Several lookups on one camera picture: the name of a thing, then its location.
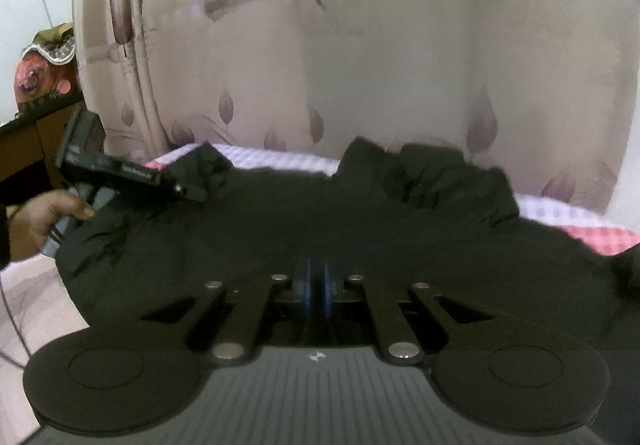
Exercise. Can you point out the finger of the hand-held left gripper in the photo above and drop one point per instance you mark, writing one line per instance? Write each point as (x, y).
(197, 170)

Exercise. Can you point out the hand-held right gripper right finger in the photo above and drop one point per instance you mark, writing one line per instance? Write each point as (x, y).
(326, 286)

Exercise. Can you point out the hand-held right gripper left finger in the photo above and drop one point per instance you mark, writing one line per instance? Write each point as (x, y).
(306, 286)

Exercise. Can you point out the black jacket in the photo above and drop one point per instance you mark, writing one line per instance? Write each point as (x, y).
(300, 230)

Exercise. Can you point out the person's left hand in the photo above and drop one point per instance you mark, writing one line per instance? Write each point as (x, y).
(47, 220)

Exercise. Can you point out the brown wooden cabinet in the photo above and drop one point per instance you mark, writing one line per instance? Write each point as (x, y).
(30, 150)

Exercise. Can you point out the red floral bag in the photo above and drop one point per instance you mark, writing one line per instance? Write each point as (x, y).
(42, 77)

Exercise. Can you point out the cream lace cloth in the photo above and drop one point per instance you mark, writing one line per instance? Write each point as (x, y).
(52, 44)

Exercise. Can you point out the pink checked bed sheet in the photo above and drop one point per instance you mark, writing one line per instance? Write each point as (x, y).
(35, 295)

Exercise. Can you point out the leaf print beige curtain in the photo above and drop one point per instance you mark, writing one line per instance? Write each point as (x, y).
(350, 50)

